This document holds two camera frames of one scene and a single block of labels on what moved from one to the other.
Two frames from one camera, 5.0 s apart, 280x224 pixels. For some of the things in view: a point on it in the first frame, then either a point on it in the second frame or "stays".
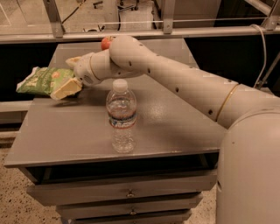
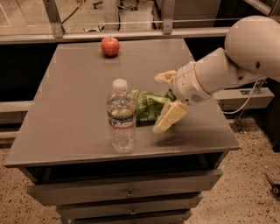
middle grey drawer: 164,205 stays
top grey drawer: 181,185 stays
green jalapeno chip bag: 44,80 to 149,106
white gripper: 83,69 to 187,84
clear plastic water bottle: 122,111 stays
